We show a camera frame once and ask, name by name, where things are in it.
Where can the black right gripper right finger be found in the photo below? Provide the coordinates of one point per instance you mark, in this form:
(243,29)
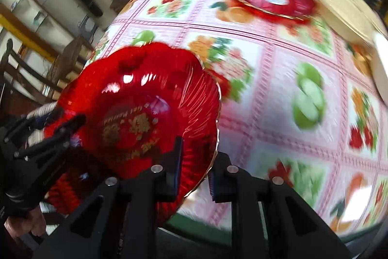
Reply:
(222,179)

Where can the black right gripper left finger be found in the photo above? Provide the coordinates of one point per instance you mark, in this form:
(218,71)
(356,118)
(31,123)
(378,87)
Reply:
(170,175)

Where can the red flower-shaped glass plate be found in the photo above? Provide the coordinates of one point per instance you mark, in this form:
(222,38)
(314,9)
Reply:
(137,101)

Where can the person's left hand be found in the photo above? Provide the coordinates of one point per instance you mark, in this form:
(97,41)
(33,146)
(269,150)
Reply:
(34,223)

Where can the striped white cloth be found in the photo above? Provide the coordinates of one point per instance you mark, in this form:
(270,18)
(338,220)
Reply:
(43,116)

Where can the wooden chair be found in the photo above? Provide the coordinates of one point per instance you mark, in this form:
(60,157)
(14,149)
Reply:
(18,95)

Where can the floral fruit pattern tablecloth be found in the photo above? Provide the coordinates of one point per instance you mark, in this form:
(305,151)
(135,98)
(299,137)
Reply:
(299,102)

